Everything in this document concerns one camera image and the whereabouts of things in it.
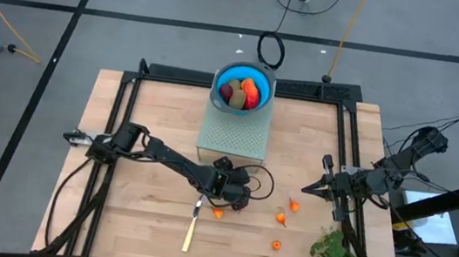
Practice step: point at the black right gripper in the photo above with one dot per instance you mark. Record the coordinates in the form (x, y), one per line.
(345, 184)

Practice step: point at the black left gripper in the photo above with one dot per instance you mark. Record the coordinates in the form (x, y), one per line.
(227, 185)

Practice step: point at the dark red toy apple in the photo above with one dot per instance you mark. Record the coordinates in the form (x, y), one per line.
(226, 92)

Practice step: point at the large red toy mango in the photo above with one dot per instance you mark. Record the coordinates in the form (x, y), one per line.
(251, 94)

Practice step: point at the blue bowl with grey rim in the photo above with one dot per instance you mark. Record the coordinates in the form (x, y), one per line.
(220, 77)

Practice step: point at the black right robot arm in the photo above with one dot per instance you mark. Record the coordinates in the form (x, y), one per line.
(381, 178)

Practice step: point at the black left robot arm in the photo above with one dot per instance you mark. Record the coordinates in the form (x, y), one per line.
(173, 159)

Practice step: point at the green perforated metal shelf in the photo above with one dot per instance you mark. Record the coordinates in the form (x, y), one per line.
(233, 135)

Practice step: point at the white panel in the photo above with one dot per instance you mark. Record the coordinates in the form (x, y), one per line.
(436, 230)

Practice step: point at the black aluminium rig frame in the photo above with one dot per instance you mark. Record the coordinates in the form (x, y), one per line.
(175, 72)

